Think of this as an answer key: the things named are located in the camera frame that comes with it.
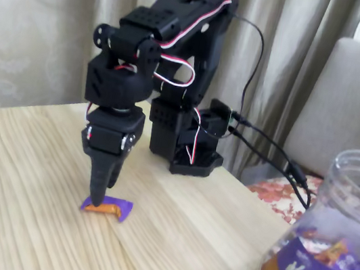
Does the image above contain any purple and orange candy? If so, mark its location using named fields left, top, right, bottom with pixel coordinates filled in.
left=79, top=191, right=135, bottom=224

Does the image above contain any black plug cable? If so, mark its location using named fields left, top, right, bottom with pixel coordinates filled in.
left=217, top=125, right=319, bottom=209

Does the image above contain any long red white servo cable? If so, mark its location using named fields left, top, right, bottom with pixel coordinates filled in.
left=150, top=0, right=235, bottom=95

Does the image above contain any red white base servo cable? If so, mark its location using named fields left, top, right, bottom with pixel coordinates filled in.
left=182, top=106, right=205, bottom=166

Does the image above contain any thin black wire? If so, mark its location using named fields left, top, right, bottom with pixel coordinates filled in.
left=217, top=13, right=269, bottom=118

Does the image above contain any short red white gripper cable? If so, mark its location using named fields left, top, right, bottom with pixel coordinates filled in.
left=84, top=102, right=94, bottom=125

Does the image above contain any black power cable with barrel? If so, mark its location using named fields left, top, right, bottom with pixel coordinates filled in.
left=220, top=113, right=323, bottom=210

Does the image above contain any floral seat cushion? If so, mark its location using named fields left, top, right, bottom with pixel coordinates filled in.
left=241, top=166, right=327, bottom=230

